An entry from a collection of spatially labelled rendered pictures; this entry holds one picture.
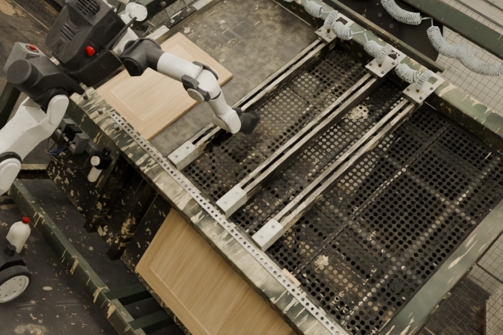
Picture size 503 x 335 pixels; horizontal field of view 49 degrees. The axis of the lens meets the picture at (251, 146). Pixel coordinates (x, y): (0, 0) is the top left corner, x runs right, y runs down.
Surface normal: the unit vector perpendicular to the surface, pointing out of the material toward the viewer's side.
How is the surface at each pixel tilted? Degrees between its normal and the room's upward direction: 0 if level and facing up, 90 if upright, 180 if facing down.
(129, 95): 51
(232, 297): 90
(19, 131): 64
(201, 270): 90
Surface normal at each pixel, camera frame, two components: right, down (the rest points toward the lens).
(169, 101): -0.07, -0.54
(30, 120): -0.24, -0.38
